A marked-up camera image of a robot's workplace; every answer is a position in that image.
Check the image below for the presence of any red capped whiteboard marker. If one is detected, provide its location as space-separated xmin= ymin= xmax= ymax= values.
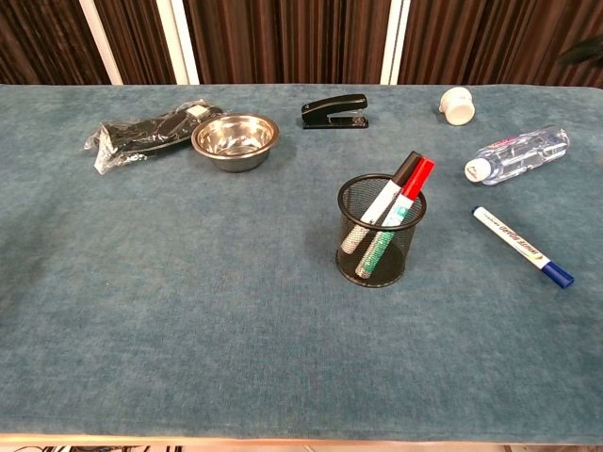
xmin=354 ymin=156 xmax=437 ymax=281

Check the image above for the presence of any clear plastic water bottle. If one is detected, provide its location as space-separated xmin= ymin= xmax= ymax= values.
xmin=463 ymin=124 xmax=572 ymax=186

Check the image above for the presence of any black stapler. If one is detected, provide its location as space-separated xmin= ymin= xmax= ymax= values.
xmin=301 ymin=93 xmax=370 ymax=131

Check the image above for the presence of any white partition post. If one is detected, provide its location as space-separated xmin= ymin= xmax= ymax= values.
xmin=155 ymin=0 xmax=202 ymax=87
xmin=379 ymin=0 xmax=413 ymax=87
xmin=78 ymin=0 xmax=125 ymax=87

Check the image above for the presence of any blue cap whiteboard marker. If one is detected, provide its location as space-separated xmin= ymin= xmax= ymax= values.
xmin=339 ymin=150 xmax=424 ymax=256

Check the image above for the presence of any green plant leaf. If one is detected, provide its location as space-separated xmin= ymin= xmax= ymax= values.
xmin=557 ymin=36 xmax=603 ymax=68

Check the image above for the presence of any small white ceramic cup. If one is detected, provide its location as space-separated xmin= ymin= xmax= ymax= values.
xmin=438 ymin=87 xmax=477 ymax=127

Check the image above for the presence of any black mesh pen cup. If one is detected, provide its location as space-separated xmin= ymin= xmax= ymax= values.
xmin=334 ymin=172 xmax=429 ymax=289

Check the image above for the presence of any blue velvet tablecloth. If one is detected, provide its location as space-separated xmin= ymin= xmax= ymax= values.
xmin=0 ymin=83 xmax=603 ymax=444

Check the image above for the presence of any black item in plastic bag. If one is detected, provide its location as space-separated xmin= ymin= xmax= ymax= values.
xmin=83 ymin=98 xmax=225 ymax=176

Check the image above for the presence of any brown pleated curtain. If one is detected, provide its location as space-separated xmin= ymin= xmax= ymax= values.
xmin=0 ymin=0 xmax=603 ymax=89

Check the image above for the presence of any blue capped whiteboard marker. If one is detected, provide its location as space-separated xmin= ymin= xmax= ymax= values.
xmin=471 ymin=204 xmax=576 ymax=290

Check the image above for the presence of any stainless steel bowl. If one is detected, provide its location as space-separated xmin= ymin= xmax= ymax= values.
xmin=190 ymin=113 xmax=281 ymax=173

